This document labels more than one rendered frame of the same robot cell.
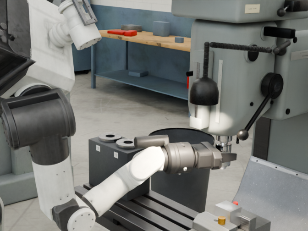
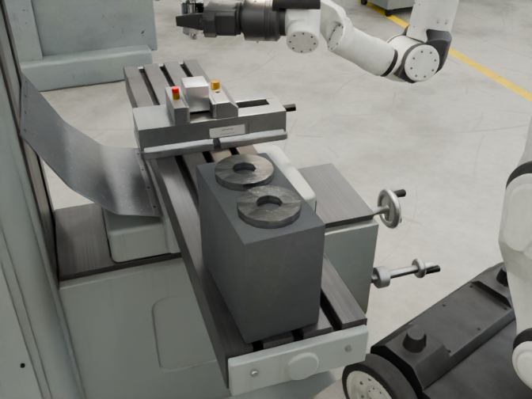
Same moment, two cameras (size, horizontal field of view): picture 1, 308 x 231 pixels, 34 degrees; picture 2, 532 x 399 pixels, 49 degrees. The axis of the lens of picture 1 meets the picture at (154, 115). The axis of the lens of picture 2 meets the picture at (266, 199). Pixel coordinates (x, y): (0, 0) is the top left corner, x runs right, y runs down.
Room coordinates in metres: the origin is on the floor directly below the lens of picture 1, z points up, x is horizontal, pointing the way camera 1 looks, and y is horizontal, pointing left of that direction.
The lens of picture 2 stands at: (2.44, 0.44, 1.59)
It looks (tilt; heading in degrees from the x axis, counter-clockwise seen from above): 34 degrees down; 205
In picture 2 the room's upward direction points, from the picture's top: straight up
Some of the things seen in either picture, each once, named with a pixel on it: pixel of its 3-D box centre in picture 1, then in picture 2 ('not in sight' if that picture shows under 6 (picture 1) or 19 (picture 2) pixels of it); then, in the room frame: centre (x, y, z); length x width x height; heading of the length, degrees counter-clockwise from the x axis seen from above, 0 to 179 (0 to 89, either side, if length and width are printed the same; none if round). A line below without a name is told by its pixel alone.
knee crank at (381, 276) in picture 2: not in sight; (405, 271); (1.13, 0.28, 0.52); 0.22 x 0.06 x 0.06; 133
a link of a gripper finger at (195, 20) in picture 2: not in sight; (190, 21); (1.42, -0.19, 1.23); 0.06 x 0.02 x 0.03; 109
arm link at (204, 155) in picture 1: (194, 157); (237, 19); (1.36, -0.12, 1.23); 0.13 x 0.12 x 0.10; 19
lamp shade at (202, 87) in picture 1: (204, 90); not in sight; (1.22, -0.12, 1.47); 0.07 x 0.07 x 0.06
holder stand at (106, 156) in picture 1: (118, 163); (256, 239); (1.79, 0.13, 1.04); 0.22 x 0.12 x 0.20; 47
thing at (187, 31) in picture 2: (222, 155); (193, 18); (1.39, -0.21, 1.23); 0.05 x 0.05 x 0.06
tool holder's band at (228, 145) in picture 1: (223, 144); (191, 2); (1.39, -0.21, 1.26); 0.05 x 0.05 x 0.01
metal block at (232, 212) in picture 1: (227, 215); (195, 93); (1.37, -0.23, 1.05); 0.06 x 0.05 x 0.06; 42
